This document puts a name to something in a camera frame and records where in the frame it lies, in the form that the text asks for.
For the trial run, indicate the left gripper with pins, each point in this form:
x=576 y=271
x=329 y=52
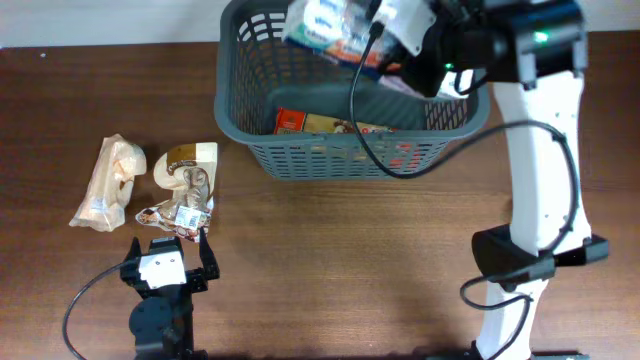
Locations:
x=198 y=278

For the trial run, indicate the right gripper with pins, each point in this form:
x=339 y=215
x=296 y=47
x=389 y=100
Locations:
x=426 y=79

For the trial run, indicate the beige bread bag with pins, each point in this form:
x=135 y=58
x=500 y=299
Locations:
x=109 y=190

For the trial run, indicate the brown white snack bag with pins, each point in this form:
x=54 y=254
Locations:
x=189 y=172

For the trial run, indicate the tissue pack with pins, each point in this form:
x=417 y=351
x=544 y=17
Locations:
x=343 y=31

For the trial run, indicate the orange biscuit packet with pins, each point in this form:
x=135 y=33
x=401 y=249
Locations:
x=290 y=122

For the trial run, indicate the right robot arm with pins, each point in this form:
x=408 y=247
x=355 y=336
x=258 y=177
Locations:
x=534 y=55

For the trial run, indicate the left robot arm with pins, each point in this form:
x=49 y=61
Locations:
x=162 y=322

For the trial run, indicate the grey plastic basket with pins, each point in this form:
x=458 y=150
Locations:
x=257 y=73

